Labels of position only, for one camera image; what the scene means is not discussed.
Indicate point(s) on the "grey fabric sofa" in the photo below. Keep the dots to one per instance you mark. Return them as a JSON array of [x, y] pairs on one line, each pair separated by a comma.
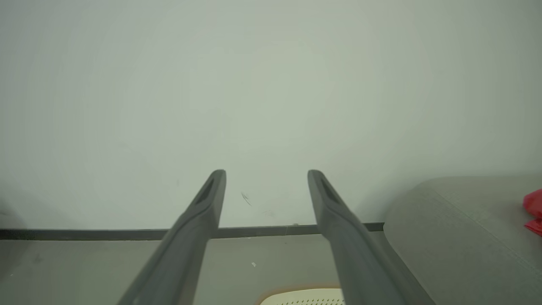
[[465, 237]]

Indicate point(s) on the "cream perforated laundry basket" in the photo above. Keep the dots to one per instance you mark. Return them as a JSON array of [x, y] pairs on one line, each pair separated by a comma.
[[305, 298]]

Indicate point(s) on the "black wall baseboard strip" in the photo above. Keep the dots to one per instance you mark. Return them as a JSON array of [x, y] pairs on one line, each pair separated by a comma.
[[84, 234]]

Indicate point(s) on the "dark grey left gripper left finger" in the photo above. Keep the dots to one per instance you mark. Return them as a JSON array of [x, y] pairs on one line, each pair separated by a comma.
[[182, 254]]

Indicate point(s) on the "red garment with white stripe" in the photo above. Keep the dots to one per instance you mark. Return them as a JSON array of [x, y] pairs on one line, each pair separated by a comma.
[[534, 207]]

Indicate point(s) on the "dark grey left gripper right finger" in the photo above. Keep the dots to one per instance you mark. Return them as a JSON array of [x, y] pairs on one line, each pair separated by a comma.
[[355, 254]]

